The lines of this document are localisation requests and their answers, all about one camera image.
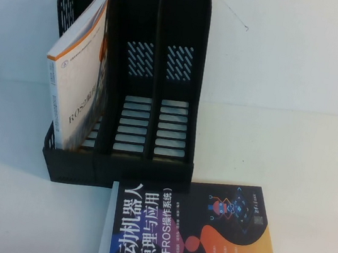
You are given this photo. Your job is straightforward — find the black plastic book stand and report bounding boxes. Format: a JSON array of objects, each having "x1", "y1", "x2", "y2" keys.
[{"x1": 29, "y1": 0, "x2": 221, "y2": 203}]

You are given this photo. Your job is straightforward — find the white ROS2 book orange edge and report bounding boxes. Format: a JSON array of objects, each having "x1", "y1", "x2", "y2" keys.
[{"x1": 32, "y1": 0, "x2": 122, "y2": 157}]

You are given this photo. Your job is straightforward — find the black book colourful cover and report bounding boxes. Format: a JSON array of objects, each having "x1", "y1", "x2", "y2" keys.
[{"x1": 97, "y1": 164, "x2": 295, "y2": 253}]

